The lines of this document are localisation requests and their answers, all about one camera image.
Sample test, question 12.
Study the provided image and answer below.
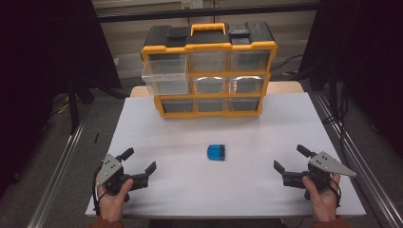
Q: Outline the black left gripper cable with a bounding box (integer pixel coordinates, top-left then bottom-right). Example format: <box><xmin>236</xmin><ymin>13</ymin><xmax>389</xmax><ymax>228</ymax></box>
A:
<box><xmin>91</xmin><ymin>169</ymin><xmax>107</xmax><ymax>217</ymax></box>

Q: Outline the small blue plastic object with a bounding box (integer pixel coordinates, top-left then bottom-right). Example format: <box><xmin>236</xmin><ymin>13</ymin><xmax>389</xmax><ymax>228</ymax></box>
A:
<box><xmin>206</xmin><ymin>143</ymin><xmax>226</xmax><ymax>162</ymax></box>

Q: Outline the clear plastic drawer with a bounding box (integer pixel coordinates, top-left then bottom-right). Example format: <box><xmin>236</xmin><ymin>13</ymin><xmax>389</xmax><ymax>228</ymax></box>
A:
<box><xmin>141</xmin><ymin>53</ymin><xmax>190</xmax><ymax>96</ymax></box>

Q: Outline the yellow floor cable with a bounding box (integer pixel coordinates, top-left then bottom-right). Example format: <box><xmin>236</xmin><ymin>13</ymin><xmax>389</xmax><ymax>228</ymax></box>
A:
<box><xmin>49</xmin><ymin>92</ymin><xmax>76</xmax><ymax>116</ymax></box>

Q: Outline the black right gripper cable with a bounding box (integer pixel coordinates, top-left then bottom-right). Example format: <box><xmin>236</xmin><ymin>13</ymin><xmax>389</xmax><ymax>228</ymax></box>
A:
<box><xmin>327</xmin><ymin>179</ymin><xmax>342</xmax><ymax>208</ymax></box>

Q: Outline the group of closed clear drawers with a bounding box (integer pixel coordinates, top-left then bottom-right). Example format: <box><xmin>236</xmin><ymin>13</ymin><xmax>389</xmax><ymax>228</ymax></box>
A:
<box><xmin>161</xmin><ymin>50</ymin><xmax>271</xmax><ymax>114</ymax></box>

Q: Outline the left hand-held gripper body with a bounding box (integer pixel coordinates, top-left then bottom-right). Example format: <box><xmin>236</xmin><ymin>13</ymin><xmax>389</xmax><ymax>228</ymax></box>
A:
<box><xmin>95</xmin><ymin>154</ymin><xmax>150</xmax><ymax>203</ymax></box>

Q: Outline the black curtain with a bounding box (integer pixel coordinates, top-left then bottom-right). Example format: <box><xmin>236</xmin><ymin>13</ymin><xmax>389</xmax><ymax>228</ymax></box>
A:
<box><xmin>298</xmin><ymin>0</ymin><xmax>403</xmax><ymax>158</ymax></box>
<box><xmin>0</xmin><ymin>0</ymin><xmax>123</xmax><ymax>199</ymax></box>

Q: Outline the white table cover board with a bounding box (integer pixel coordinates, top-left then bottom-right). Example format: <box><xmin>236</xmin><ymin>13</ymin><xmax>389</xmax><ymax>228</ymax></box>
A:
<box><xmin>85</xmin><ymin>91</ymin><xmax>367</xmax><ymax>220</ymax></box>

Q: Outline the black cable bundle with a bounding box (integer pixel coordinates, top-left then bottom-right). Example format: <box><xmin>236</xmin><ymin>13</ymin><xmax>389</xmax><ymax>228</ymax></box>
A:
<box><xmin>322</xmin><ymin>85</ymin><xmax>351</xmax><ymax>155</ymax></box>

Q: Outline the white wall outlet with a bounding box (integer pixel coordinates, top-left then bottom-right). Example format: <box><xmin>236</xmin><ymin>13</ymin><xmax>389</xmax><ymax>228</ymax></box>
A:
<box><xmin>181</xmin><ymin>0</ymin><xmax>204</xmax><ymax>10</ymax></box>

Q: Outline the black metal stand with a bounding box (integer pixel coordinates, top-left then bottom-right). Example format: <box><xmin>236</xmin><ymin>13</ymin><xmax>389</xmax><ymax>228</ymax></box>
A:
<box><xmin>67</xmin><ymin>74</ymin><xmax>96</xmax><ymax>135</ymax></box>

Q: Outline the black horizontal bar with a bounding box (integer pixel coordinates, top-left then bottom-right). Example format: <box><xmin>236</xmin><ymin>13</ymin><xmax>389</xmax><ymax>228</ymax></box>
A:
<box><xmin>94</xmin><ymin>2</ymin><xmax>320</xmax><ymax>24</ymax></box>

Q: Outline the aluminium frame rail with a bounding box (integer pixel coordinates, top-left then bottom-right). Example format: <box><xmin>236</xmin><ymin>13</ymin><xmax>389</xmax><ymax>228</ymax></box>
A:
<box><xmin>310</xmin><ymin>91</ymin><xmax>403</xmax><ymax>228</ymax></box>
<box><xmin>27</xmin><ymin>108</ymin><xmax>93</xmax><ymax>228</ymax></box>

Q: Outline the person's left hand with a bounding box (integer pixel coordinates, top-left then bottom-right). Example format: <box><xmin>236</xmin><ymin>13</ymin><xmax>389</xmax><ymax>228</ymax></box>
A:
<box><xmin>96</xmin><ymin>170</ymin><xmax>135</xmax><ymax>223</ymax></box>

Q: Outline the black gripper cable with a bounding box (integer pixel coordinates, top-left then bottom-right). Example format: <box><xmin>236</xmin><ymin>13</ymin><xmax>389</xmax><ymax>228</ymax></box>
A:
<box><xmin>327</xmin><ymin>179</ymin><xmax>342</xmax><ymax>208</ymax></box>
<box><xmin>91</xmin><ymin>169</ymin><xmax>107</xmax><ymax>217</ymax></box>

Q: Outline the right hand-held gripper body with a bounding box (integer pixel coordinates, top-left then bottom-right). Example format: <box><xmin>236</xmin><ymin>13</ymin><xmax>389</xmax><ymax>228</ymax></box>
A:
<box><xmin>282</xmin><ymin>151</ymin><xmax>357</xmax><ymax>201</ymax></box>

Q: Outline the yellow black drawer organizer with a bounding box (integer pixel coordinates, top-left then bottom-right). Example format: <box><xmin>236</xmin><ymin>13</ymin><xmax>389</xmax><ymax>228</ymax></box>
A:
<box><xmin>141</xmin><ymin>21</ymin><xmax>278</xmax><ymax>120</ymax></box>

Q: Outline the black floor cable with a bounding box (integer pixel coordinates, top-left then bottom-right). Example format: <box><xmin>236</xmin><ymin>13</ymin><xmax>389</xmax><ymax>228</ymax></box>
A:
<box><xmin>270</xmin><ymin>53</ymin><xmax>305</xmax><ymax>77</ymax></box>

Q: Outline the person's right hand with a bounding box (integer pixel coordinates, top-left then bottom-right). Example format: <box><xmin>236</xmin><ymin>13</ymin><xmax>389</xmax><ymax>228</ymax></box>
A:
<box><xmin>301</xmin><ymin>173</ymin><xmax>342</xmax><ymax>223</ymax></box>

